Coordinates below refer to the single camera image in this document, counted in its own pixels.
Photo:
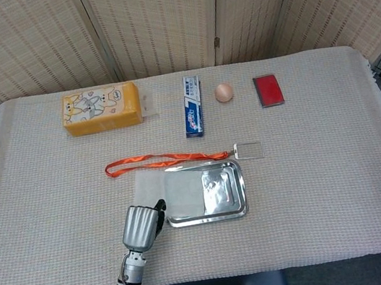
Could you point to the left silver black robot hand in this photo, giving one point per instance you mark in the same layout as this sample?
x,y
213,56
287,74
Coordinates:
x,y
138,226

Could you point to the clear plastic bag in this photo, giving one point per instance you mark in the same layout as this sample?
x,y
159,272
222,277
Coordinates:
x,y
177,192

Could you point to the silver metal tray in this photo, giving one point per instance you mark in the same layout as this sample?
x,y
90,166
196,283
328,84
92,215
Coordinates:
x,y
221,196

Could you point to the red rectangular block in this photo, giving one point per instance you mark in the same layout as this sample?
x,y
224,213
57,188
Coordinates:
x,y
269,90

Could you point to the beige woven tablecloth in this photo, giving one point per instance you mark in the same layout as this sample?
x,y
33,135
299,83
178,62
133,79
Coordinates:
x,y
310,181

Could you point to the yellow cartoon tissue pack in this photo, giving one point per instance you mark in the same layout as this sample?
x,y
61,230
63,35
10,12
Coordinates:
x,y
101,110

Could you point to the blue white toothpaste box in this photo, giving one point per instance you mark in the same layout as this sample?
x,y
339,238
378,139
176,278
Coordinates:
x,y
192,107

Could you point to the clear plastic badge holder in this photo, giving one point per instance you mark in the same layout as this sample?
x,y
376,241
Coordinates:
x,y
249,150

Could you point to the brown egg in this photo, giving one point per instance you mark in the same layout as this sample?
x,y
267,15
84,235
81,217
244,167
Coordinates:
x,y
224,92

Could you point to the brass screen hinge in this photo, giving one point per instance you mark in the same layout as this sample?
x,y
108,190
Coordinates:
x,y
217,42

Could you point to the beige woven folding screen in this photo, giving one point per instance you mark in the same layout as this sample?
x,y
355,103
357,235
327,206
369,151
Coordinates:
x,y
155,20

